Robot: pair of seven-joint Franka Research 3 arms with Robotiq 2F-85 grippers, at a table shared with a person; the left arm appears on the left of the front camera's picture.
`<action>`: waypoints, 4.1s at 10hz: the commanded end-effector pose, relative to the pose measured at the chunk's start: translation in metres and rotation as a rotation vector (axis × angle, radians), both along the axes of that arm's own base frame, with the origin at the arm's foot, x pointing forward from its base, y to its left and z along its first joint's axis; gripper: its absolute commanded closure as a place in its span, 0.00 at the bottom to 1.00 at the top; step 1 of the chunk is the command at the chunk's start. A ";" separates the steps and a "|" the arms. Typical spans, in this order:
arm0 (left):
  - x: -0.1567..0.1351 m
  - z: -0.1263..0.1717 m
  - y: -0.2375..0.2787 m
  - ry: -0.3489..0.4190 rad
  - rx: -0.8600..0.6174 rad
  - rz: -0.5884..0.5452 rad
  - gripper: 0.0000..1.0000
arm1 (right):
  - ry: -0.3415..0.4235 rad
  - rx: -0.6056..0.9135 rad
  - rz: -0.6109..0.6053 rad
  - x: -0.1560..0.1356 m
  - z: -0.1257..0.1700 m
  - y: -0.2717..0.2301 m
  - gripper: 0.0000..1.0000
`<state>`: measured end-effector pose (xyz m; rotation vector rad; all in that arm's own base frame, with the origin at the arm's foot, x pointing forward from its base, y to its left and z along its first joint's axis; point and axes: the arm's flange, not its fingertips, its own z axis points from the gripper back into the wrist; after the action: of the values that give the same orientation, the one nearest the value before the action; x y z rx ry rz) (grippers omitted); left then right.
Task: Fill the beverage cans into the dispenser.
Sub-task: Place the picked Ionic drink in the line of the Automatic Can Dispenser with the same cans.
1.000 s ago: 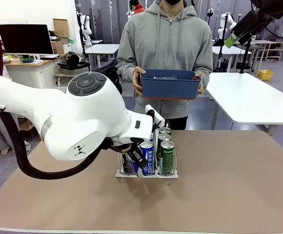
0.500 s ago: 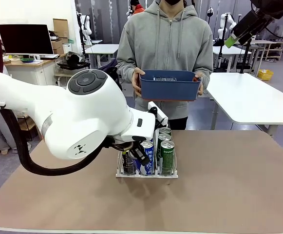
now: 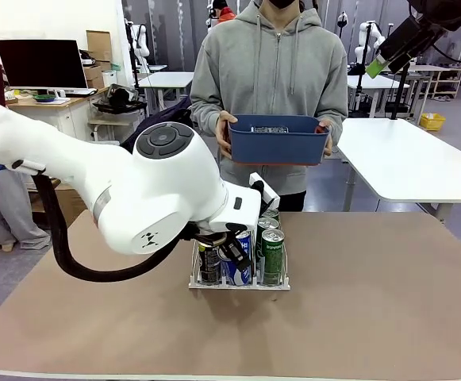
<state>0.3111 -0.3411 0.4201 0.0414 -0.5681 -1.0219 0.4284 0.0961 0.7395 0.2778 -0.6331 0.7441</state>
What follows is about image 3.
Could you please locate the wood top white desk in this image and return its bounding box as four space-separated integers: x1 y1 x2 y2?
4 85 110 164

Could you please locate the clear acrylic can rack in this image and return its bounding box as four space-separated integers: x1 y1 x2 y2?
188 206 293 291

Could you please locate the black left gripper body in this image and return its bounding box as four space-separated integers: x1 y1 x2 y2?
180 221 255 244

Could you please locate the purple jacket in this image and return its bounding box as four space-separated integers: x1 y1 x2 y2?
119 98 194 154

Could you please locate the person's left forearm gray sleeve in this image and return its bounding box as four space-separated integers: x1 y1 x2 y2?
321 87 349 128

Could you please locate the white keyboard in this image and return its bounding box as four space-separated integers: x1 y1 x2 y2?
61 87 98 98

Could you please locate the person's left hand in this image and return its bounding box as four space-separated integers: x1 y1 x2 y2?
315 121 333 156

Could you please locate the large cardboard box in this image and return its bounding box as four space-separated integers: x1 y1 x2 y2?
29 182 88 229

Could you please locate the black flat tray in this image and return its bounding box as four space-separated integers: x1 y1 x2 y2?
92 101 148 115

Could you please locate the wooden shelf rack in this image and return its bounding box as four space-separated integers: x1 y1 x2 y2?
408 65 461 102

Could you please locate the small white side table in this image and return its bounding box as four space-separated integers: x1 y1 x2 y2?
88 117 144 144

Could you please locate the blue plastic bin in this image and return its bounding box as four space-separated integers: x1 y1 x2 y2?
227 114 332 166

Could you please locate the black lamp stand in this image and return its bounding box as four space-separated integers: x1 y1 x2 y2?
335 10 350 67

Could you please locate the flat cardboard box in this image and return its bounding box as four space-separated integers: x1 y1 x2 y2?
86 29 112 64

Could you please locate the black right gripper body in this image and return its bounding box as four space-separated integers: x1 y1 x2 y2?
407 0 461 32

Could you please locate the person's right forearm gray sleeve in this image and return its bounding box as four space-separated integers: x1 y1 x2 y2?
190 87 225 120

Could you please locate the person's right hand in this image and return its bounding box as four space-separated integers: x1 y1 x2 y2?
215 110 239 160

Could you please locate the black computer monitor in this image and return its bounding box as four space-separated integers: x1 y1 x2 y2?
0 38 89 90

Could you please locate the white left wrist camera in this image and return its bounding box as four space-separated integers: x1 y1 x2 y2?
248 172 282 210

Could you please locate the person in grey hoodie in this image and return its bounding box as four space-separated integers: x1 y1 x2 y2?
190 2 349 195

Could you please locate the yellow plastic crate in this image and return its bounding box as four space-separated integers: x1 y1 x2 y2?
419 113 447 132

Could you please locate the black Pepsi can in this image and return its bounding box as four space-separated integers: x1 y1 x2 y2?
197 234 227 286

